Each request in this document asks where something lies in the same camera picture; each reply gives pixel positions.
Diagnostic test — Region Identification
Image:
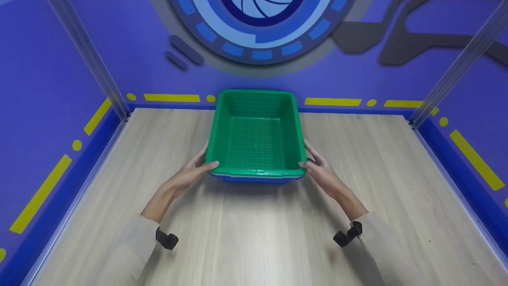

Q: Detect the person's right hand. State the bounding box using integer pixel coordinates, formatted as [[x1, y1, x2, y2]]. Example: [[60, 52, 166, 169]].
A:
[[298, 139, 346, 198]]

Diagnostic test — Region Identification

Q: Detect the person's left hand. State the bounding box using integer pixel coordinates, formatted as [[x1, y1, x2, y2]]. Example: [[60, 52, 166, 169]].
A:
[[166, 141, 220, 198]]

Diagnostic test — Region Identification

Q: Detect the green plastic basket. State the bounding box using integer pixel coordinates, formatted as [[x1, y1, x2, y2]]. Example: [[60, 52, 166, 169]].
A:
[[205, 89, 308, 178]]

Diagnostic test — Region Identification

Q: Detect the person's left forearm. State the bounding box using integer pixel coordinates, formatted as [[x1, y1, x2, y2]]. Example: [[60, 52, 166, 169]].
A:
[[94, 181, 187, 286]]

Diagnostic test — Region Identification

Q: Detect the person's right forearm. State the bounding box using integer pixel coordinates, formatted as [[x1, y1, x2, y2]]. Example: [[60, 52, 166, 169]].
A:
[[331, 181, 403, 286]]

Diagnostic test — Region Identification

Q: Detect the black wrist band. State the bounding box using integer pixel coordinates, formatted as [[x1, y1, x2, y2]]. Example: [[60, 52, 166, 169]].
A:
[[333, 220, 364, 248], [155, 227, 179, 251]]

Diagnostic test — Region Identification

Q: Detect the blue plastic basket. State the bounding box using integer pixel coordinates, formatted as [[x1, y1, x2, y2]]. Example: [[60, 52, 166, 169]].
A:
[[209, 171, 305, 185]]

